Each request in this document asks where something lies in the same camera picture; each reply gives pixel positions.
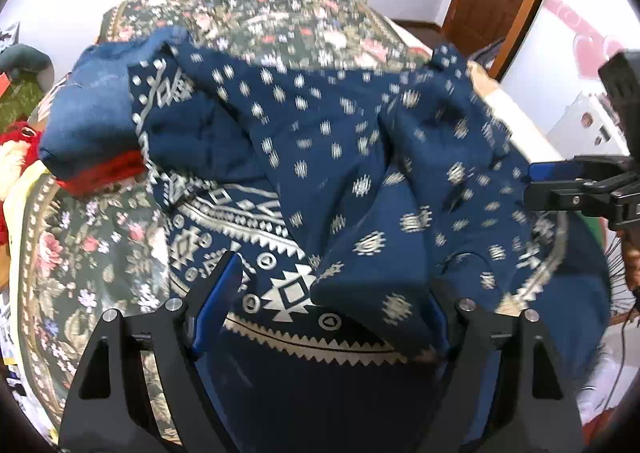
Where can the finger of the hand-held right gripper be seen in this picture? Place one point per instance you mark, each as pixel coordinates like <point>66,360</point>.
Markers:
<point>565,198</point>
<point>565,170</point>

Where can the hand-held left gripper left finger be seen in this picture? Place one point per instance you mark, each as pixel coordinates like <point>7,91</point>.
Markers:
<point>220,303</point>

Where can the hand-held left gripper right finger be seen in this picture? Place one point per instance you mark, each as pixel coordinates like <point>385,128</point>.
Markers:
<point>472,330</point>

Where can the navy patterned garment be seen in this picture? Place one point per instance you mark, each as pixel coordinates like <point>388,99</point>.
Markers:
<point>325,133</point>

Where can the white plastic box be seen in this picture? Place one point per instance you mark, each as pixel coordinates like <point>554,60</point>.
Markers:
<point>585,123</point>

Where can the grey cloth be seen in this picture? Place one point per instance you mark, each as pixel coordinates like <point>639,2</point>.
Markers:
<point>487,58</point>

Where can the floral bed blanket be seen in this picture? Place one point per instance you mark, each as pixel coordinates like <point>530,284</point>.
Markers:
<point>75,258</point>

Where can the red cloth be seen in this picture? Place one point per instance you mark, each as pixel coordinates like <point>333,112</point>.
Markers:
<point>107,173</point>

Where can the blue jeans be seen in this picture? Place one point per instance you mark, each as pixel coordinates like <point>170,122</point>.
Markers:
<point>90,113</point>

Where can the red plush toy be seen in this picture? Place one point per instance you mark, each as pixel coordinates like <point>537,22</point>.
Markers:
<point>17,143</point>

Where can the dark round cushion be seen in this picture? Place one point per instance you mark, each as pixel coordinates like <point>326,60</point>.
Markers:
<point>25,60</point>

